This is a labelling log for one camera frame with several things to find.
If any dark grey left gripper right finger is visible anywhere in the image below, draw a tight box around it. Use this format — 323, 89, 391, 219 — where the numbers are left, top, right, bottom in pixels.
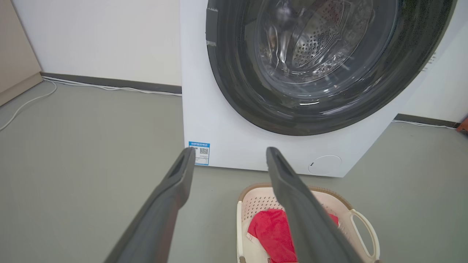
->
266, 147, 364, 263

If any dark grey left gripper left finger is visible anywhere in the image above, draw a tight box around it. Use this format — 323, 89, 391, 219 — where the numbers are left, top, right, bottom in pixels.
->
104, 147, 196, 263

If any white plastic laundry basket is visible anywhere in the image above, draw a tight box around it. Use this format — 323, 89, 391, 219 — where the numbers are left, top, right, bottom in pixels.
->
236, 184, 381, 263

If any red cloth garment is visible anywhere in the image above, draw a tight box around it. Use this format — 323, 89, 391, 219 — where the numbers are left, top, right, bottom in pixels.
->
248, 209, 340, 263

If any blue white QR sticker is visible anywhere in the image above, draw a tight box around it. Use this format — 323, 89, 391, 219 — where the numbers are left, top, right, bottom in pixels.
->
189, 141, 211, 166

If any white front-load washing machine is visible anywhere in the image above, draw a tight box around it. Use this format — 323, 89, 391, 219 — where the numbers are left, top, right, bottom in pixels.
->
180, 0, 468, 178

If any dark round washing machine door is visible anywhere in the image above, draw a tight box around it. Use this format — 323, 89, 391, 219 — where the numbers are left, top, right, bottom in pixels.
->
205, 0, 458, 136

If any beige cabinet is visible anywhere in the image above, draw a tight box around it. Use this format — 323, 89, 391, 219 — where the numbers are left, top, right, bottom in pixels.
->
0, 0, 44, 107

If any white cable on floor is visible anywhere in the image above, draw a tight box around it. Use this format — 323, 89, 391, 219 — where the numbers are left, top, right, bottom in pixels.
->
0, 77, 182, 131
391, 119, 457, 130

